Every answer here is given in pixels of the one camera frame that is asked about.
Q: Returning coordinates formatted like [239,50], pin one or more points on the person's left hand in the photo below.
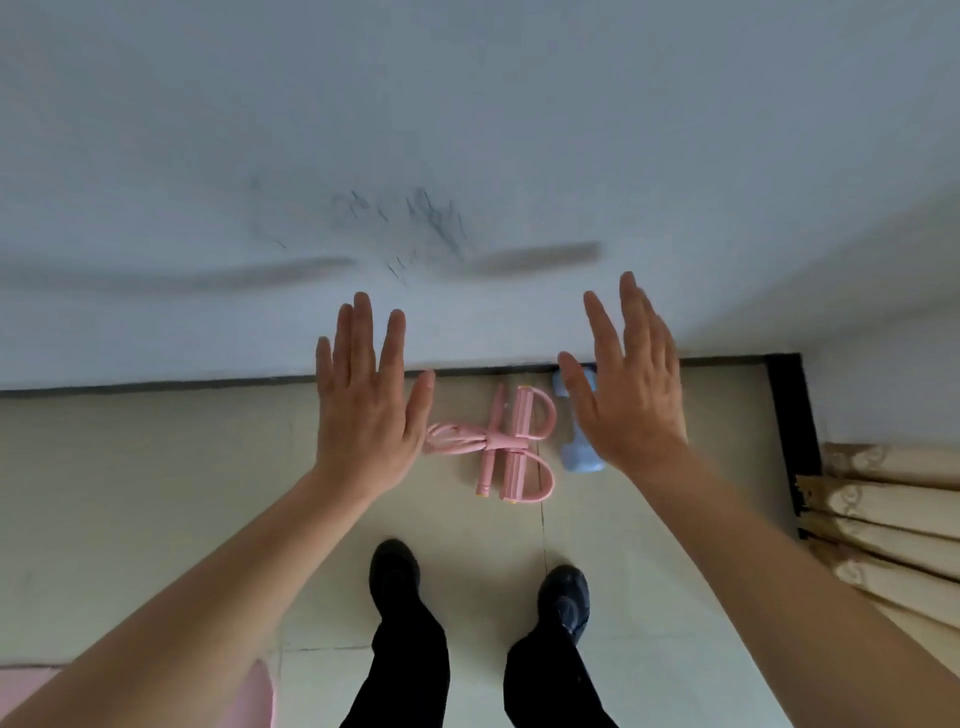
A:
[364,427]

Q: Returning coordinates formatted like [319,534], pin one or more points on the person's right hand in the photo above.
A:
[637,405]

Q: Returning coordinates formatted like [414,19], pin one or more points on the light blue dumbbell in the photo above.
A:
[581,456]

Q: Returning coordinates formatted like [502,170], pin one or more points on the pink pedal resistance band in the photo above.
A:
[517,442]

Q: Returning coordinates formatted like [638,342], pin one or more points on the pink yoga mat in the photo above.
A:
[259,697]

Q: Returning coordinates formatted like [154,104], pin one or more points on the person's right forearm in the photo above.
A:
[787,592]

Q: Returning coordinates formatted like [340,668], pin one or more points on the person's left forearm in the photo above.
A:
[195,600]

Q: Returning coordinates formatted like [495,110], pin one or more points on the person's black left shoe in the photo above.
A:
[394,574]

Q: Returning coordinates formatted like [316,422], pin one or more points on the person's black shoe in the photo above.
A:
[394,574]
[564,600]

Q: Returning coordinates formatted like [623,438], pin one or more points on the person's black right shoe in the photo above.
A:
[564,600]

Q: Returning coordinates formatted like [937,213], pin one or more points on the black baseboard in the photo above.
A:
[795,420]

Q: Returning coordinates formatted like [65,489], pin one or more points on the beige patterned curtain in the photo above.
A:
[892,510]

